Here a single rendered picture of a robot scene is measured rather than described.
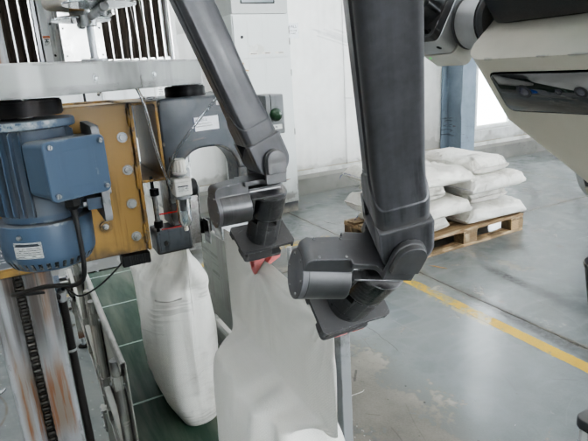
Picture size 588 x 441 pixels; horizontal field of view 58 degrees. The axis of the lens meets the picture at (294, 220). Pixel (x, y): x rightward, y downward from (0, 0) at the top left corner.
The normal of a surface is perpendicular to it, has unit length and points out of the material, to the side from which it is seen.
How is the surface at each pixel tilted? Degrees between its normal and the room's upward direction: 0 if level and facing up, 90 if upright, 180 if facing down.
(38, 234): 91
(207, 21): 91
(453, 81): 90
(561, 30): 40
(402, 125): 116
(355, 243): 30
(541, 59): 130
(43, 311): 90
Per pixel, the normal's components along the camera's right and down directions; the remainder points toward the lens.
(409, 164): 0.23, 0.62
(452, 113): -0.88, 0.18
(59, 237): 0.65, 0.19
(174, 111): 0.47, 0.22
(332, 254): 0.16, -0.74
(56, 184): 0.80, 0.12
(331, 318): 0.29, -0.50
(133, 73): 0.92, 0.06
